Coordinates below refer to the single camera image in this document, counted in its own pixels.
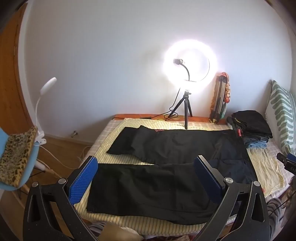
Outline folded blue jeans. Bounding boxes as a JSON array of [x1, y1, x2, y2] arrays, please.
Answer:
[[243, 136, 270, 149]]

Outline person's striped trousers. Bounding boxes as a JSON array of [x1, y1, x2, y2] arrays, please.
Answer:
[[88, 197, 286, 241]]

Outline black tripod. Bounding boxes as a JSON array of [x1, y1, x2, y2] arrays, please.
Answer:
[[168, 89, 193, 130]]

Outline folded black garment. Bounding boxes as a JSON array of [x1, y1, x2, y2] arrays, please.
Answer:
[[227, 110, 273, 139]]

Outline white lamp cord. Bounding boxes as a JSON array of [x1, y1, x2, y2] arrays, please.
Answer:
[[35, 143, 57, 173]]

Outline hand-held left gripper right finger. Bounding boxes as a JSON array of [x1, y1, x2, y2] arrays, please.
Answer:
[[193, 155, 271, 241]]

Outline leopard print cloth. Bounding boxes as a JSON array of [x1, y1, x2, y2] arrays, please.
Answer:
[[0, 126, 38, 188]]

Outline dark pants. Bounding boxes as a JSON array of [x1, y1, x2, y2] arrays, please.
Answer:
[[86, 125, 258, 226]]

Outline striped yellow bed blanket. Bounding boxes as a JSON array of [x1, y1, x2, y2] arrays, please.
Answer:
[[77, 117, 290, 234]]

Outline blue chair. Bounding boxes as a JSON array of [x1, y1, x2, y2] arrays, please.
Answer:
[[0, 127, 56, 193]]

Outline black ring light cable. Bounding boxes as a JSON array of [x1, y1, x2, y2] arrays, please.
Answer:
[[112, 87, 183, 121]]

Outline black gooseneck phone holder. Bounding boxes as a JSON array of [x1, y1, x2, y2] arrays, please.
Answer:
[[173, 58, 192, 82]]

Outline white clip lamp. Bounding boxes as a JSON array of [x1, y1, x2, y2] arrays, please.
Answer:
[[34, 77, 57, 145]]

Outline green patterned pillow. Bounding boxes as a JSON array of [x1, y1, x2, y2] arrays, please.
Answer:
[[265, 80, 296, 156]]

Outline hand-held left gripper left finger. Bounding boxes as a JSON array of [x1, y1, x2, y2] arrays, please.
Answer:
[[23, 155, 100, 241]]

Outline wooden door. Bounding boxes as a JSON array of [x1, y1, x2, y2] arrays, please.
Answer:
[[0, 5, 35, 130]]

